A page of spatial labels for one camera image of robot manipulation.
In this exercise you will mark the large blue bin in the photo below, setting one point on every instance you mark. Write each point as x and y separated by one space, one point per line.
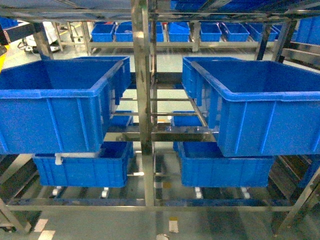
259 108
57 106

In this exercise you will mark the lower blue bin right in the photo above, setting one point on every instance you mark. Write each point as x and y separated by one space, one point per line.
203 165

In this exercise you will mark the large blue bin left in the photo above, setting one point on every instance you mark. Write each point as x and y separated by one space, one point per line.
57 106

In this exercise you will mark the steel shelf rack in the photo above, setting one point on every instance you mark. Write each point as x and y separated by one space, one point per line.
135 116

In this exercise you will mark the large blue bin right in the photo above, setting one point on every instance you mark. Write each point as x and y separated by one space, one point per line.
259 108

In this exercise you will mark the background steel bin shelf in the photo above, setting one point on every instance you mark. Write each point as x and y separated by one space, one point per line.
194 43

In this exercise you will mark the white mobile robot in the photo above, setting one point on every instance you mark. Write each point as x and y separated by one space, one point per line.
28 44

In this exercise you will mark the lower blue bin left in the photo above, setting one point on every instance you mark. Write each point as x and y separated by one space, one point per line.
109 169

